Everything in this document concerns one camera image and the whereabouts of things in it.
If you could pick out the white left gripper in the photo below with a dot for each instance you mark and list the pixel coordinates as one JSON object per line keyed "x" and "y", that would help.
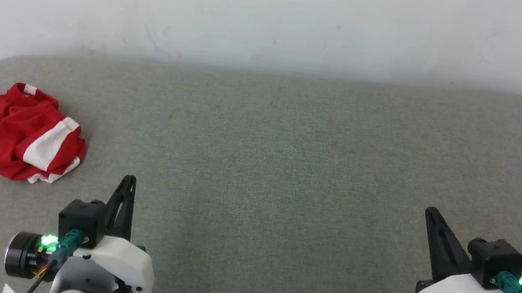
{"x": 124, "y": 262}

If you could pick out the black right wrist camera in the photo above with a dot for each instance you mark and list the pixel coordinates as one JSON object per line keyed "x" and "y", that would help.
{"x": 495, "y": 260}

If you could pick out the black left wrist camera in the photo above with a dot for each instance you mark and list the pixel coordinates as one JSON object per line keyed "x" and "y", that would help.
{"x": 79, "y": 223}

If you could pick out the grey-green fabric sofa cushion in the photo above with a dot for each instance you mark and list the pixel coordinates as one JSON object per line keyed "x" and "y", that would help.
{"x": 288, "y": 170}

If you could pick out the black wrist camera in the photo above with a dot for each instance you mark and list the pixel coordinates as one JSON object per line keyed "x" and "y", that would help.
{"x": 79, "y": 223}
{"x": 495, "y": 260}

